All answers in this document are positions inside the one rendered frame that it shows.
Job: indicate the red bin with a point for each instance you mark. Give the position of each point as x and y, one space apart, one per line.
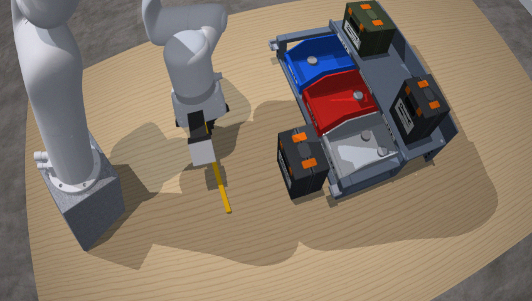
329 101

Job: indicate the yellow bar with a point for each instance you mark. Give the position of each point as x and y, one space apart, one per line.
221 188

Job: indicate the grey open bin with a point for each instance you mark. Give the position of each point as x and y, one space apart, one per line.
347 153

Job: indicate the blue open bin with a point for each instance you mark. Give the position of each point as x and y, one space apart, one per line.
331 56

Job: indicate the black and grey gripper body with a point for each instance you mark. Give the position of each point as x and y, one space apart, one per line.
213 108

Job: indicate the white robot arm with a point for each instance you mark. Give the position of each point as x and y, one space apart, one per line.
52 70

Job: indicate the olive green tool case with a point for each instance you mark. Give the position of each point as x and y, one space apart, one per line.
368 28

